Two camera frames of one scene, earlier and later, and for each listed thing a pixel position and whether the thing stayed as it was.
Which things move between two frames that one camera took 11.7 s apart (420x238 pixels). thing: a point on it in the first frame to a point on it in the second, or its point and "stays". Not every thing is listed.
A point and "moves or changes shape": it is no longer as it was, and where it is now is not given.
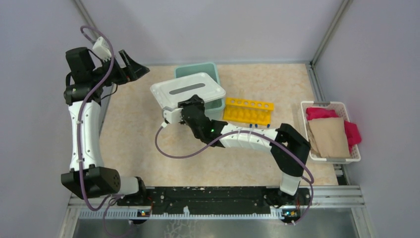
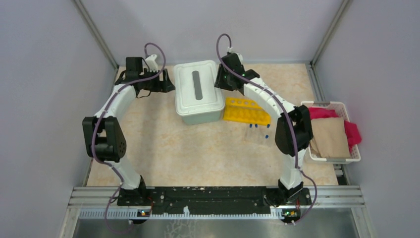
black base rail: x=149 y=201 stays
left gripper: x=133 y=70 to x=163 y=86
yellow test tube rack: x=247 y=111 stays
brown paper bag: x=328 y=137 stays
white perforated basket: x=354 y=156 stays
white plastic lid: x=172 y=93 moves or changes shape
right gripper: x=195 y=100 to x=218 y=83
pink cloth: x=353 y=136 stays
